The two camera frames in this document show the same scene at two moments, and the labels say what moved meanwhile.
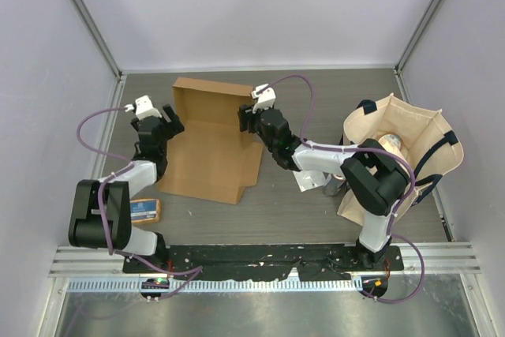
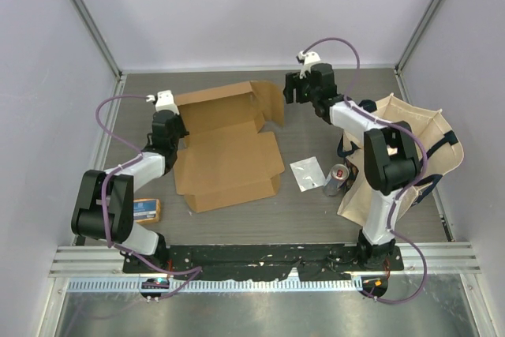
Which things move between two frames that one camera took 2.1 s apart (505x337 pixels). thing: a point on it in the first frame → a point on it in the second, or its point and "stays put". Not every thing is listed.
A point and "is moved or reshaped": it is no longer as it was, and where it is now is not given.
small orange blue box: [146, 210] stays put
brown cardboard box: [211, 158] is moved or reshaped
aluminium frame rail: [440, 258] stays put
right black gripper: [245, 114] → [290, 80]
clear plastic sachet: [309, 179] stays put
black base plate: [260, 262] stays put
